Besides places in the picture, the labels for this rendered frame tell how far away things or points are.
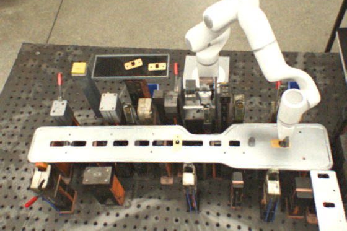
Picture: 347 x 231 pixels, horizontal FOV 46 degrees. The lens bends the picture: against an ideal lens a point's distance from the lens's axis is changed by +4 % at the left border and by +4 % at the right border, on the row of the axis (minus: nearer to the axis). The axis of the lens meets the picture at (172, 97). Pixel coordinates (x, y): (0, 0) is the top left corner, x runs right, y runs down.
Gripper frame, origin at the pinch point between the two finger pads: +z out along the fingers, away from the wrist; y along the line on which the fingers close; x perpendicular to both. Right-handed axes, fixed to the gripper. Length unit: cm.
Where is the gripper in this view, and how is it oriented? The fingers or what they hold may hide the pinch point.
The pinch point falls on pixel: (282, 135)
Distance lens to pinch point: 180.1
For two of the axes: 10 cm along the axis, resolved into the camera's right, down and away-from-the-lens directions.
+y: -0.5, 8.5, -5.2
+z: 1.0, 5.3, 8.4
